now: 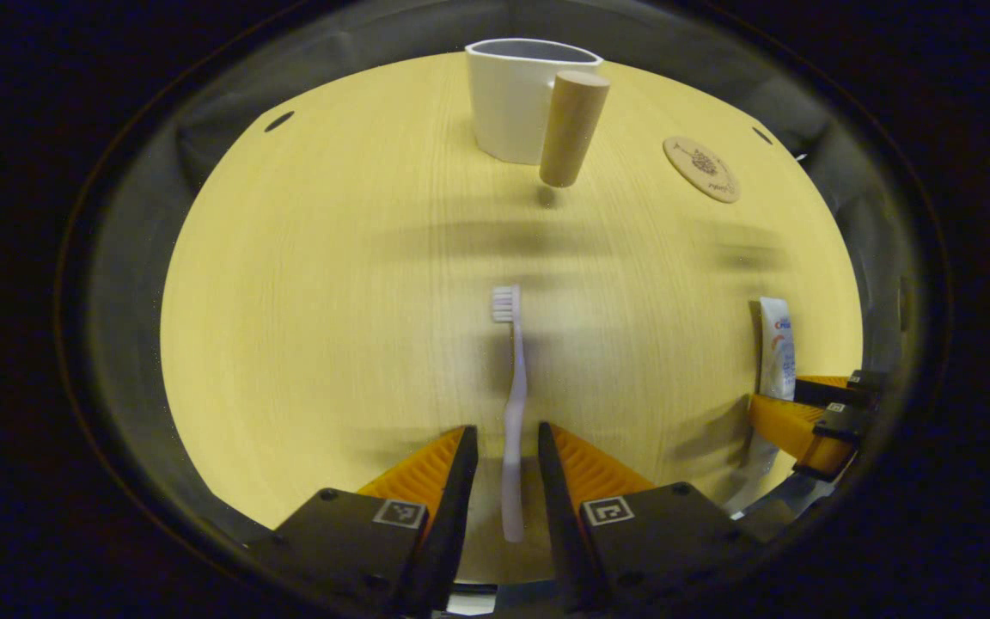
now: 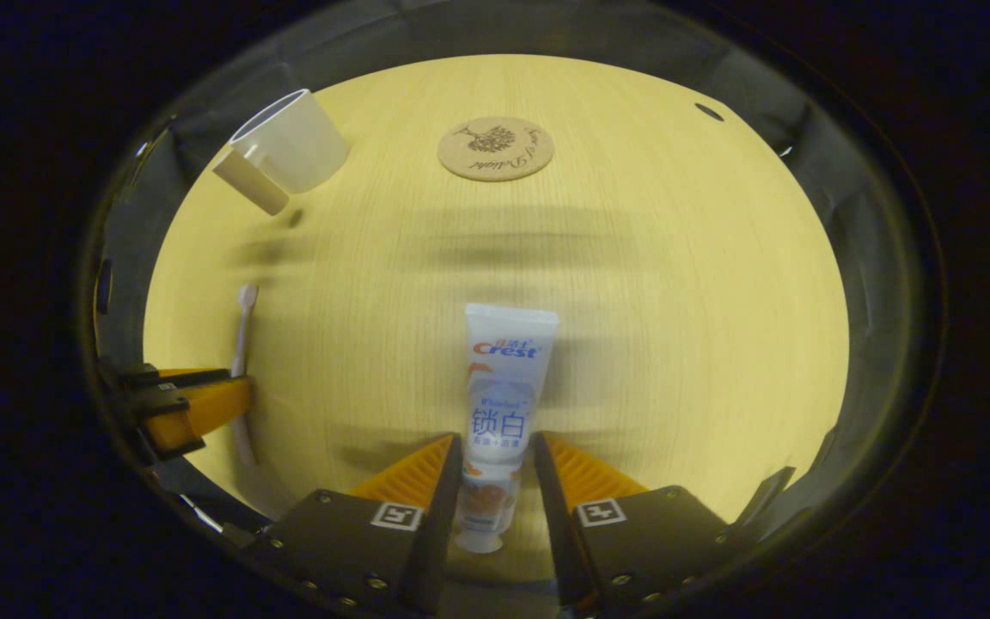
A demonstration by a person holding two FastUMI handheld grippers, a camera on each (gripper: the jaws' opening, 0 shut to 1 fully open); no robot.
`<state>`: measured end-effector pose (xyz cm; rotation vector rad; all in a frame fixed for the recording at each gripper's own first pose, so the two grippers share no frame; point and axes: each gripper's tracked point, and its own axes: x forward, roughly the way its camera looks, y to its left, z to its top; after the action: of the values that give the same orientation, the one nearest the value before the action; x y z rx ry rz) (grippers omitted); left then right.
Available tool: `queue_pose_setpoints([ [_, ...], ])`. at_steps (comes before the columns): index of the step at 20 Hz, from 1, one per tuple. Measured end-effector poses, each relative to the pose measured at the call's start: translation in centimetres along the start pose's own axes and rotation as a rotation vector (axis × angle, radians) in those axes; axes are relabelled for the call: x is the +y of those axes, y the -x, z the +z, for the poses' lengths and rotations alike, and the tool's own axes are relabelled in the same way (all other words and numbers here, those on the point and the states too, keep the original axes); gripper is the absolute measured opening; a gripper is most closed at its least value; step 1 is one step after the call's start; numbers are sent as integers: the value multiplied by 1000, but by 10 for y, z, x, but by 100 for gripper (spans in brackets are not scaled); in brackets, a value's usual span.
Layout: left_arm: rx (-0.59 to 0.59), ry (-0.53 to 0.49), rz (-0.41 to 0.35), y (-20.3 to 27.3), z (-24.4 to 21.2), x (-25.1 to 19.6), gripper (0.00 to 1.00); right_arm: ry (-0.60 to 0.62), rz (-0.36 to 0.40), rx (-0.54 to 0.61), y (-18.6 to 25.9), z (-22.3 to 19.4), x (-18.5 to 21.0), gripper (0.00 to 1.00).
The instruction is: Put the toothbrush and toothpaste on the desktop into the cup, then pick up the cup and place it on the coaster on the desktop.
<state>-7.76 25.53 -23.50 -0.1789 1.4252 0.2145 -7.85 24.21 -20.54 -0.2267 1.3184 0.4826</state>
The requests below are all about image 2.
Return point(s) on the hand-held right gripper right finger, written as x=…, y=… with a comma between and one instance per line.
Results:
x=557, y=533

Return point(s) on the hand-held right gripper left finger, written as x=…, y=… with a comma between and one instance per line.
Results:
x=439, y=533

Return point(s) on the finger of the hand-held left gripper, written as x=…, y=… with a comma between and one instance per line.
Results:
x=168, y=376
x=203, y=408

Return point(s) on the pale pink toothbrush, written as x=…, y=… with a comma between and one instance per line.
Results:
x=241, y=344

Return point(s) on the white toothpaste tube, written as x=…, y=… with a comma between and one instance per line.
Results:
x=504, y=404

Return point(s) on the white cup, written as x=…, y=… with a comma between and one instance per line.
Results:
x=293, y=146

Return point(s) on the round cork coaster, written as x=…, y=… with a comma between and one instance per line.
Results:
x=496, y=149

